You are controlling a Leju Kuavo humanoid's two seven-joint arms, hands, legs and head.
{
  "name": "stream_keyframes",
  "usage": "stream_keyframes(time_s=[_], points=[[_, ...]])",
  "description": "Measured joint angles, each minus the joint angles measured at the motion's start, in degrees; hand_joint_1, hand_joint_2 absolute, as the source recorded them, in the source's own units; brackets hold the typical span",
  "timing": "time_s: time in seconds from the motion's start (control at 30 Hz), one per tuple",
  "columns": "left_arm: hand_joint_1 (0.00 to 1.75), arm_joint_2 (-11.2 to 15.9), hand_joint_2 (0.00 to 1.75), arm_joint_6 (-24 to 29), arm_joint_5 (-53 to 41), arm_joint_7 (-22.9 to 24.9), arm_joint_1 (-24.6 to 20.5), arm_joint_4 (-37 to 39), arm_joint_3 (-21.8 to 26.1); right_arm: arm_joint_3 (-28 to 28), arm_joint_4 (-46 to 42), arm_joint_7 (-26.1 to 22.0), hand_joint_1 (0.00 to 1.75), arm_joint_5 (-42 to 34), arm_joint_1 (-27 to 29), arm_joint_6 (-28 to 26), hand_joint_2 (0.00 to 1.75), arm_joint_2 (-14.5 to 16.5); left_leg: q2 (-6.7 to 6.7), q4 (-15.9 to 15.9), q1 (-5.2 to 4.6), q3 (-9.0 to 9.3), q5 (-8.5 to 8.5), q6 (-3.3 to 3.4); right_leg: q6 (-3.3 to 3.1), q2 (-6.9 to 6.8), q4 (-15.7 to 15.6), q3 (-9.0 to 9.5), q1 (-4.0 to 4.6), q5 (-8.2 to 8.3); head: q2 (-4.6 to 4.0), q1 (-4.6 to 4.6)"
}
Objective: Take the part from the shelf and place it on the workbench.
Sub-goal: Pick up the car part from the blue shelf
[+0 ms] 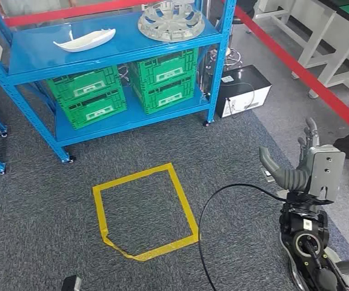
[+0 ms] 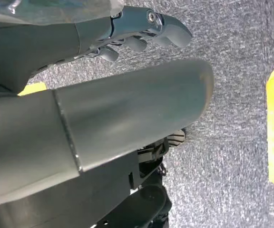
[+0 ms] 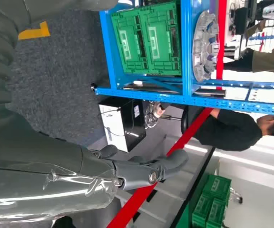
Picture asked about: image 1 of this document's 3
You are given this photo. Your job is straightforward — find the white plastic car trim part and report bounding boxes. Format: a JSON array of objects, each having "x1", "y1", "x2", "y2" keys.
[{"x1": 53, "y1": 28, "x2": 117, "y2": 53}]

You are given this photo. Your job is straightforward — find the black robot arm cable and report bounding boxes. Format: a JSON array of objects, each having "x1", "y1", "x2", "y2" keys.
[{"x1": 198, "y1": 183, "x2": 289, "y2": 291}]

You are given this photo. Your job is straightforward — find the chrome barrier post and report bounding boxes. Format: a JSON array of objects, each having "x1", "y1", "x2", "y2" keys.
[{"x1": 201, "y1": 0, "x2": 213, "y2": 99}]

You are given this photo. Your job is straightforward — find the silver plastic wheel hubcap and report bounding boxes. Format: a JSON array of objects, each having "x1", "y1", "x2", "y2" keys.
[{"x1": 137, "y1": 1, "x2": 206, "y2": 43}]

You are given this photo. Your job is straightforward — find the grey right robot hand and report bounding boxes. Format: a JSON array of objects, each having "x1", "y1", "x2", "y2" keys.
[{"x1": 259, "y1": 117, "x2": 320, "y2": 192}]

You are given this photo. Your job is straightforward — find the black round stool chrome base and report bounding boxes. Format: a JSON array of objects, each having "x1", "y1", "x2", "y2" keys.
[{"x1": 222, "y1": 22, "x2": 244, "y2": 69}]

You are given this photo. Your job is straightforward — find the black and white equipment box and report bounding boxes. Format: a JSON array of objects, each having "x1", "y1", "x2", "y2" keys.
[{"x1": 215, "y1": 65, "x2": 273, "y2": 119}]

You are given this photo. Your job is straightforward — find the yellow floor tape square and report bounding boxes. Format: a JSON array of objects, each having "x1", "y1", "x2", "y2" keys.
[{"x1": 92, "y1": 162, "x2": 200, "y2": 263}]

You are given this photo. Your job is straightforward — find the silver floor socket plate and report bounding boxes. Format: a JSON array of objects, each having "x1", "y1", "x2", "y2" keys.
[{"x1": 260, "y1": 166, "x2": 275, "y2": 184}]

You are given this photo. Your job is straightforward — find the blue metal shelf rack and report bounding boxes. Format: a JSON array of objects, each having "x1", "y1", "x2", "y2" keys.
[{"x1": 0, "y1": 0, "x2": 238, "y2": 165}]

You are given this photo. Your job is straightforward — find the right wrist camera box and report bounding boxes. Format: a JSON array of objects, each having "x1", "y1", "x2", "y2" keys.
[{"x1": 308, "y1": 145, "x2": 346, "y2": 202}]

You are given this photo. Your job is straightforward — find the red barrier belt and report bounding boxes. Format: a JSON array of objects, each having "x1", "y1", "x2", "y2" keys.
[
  {"x1": 221, "y1": 0, "x2": 349, "y2": 143},
  {"x1": 0, "y1": 0, "x2": 163, "y2": 32}
]

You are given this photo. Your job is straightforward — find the white workbench with green top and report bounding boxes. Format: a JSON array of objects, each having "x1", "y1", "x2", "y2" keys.
[{"x1": 253, "y1": 0, "x2": 349, "y2": 101}]

